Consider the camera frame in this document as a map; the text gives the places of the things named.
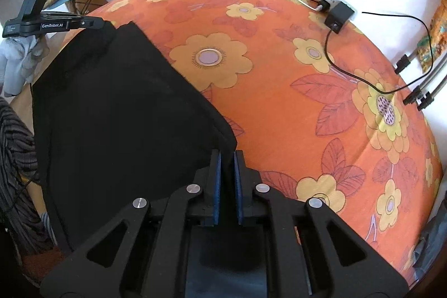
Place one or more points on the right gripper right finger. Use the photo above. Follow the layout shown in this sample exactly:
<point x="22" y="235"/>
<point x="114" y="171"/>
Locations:
<point x="242" y="185"/>

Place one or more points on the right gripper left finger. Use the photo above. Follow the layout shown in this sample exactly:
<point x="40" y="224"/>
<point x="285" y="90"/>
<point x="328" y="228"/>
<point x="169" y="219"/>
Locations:
<point x="212" y="190"/>

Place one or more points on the black pants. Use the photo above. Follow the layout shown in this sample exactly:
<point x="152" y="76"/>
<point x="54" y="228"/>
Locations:
<point x="114" y="121"/>

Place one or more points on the white gloved left hand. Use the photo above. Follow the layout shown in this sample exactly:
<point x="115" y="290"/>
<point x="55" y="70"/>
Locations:
<point x="19" y="59"/>

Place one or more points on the orange floral bed sheet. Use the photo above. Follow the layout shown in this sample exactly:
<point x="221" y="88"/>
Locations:
<point x="318" y="115"/>

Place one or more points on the silver folded tripod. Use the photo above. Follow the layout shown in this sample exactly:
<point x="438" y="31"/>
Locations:
<point x="424" y="90"/>

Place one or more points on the black power adapter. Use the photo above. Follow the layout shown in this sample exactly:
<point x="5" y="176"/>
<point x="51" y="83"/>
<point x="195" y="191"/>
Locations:
<point x="338" y="16"/>

